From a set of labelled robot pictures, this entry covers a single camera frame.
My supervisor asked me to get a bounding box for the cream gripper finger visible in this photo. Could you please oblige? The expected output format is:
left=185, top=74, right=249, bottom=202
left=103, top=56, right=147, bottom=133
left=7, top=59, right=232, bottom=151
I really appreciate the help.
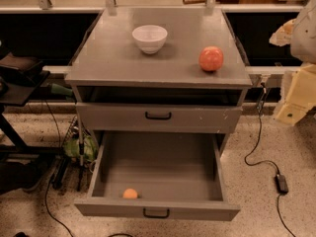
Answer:
left=269, top=19, right=295, bottom=46
left=274, top=64, right=316, bottom=125

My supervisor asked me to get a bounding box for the small orange fruit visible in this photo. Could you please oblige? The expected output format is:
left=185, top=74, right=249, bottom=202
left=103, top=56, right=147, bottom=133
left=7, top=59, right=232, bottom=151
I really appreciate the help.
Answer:
left=122, top=189, right=138, bottom=199

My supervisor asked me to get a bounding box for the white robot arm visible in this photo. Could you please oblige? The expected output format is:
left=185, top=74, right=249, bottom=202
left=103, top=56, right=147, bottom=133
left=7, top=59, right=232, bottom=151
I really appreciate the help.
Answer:
left=269, top=0, right=316, bottom=125

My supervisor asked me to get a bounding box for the closed grey upper drawer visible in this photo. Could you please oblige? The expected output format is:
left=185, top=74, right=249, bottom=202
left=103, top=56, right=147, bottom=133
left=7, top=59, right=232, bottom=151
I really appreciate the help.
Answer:
left=76, top=103, right=242, bottom=133

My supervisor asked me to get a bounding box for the open grey bottom drawer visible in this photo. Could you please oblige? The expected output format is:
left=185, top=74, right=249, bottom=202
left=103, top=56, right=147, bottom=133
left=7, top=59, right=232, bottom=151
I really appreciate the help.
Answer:
left=75, top=131, right=240, bottom=221

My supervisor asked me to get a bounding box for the grey drawer cabinet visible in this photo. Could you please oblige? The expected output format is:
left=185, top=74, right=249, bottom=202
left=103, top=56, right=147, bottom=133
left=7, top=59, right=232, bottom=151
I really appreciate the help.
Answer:
left=65, top=7, right=252, bottom=149

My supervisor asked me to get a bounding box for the red apple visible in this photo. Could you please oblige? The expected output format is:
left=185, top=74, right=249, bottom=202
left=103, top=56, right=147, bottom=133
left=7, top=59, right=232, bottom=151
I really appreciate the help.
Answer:
left=198, top=46, right=224, bottom=72

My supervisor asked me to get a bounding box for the black power adapter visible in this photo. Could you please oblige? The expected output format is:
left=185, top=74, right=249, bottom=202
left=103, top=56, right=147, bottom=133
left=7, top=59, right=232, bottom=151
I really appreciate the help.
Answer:
left=275, top=174, right=288, bottom=195

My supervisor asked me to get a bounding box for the white ceramic bowl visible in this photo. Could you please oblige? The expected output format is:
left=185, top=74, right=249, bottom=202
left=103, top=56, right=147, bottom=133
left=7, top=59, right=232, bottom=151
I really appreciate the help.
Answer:
left=132, top=25, right=168, bottom=54

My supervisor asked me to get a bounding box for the green bag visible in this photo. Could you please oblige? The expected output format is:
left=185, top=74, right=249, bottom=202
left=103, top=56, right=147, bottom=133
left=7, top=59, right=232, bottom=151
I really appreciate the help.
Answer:
left=62, top=133, right=99, bottom=164

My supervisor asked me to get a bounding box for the black side stand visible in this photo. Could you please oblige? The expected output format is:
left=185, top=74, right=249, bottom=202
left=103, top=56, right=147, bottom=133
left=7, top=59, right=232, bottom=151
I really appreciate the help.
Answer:
left=0, top=52, right=60, bottom=195

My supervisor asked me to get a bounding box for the black power cable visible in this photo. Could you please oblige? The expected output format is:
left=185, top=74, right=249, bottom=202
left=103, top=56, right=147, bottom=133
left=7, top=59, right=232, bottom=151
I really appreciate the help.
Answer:
left=243, top=82, right=297, bottom=237

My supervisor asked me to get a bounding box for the black drawer handle upper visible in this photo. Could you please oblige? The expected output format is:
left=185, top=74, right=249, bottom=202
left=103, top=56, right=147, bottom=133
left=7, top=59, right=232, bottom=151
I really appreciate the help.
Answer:
left=145, top=112, right=172, bottom=120

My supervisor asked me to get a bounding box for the black drawer handle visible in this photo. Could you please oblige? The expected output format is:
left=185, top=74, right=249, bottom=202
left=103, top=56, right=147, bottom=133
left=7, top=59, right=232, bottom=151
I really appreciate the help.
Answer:
left=145, top=112, right=172, bottom=120
left=142, top=208, right=170, bottom=219

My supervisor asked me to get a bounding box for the black drawer handle lower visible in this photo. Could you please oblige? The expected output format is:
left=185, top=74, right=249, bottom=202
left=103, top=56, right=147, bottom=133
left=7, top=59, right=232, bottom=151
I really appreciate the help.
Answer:
left=142, top=208, right=170, bottom=219

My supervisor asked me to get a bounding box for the metal railing frame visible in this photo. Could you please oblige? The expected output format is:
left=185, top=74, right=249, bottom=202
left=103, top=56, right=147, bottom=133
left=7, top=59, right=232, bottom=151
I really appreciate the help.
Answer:
left=0, top=0, right=316, bottom=17

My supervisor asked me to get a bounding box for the black floor cable left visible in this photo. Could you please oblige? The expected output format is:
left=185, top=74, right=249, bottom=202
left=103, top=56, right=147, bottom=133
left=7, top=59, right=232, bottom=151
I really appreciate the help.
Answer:
left=42, top=99, right=75, bottom=237

